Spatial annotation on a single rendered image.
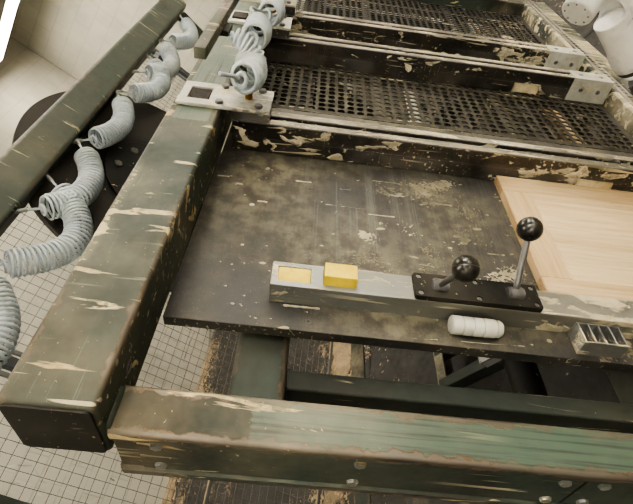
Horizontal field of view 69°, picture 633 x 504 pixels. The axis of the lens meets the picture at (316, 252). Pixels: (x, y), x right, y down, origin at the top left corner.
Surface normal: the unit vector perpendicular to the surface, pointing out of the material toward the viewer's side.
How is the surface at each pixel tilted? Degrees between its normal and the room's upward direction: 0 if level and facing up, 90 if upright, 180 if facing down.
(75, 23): 90
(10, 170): 90
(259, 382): 57
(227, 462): 90
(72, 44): 90
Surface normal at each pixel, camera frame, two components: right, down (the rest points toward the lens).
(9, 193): 0.63, -0.55
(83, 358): 0.11, -0.73
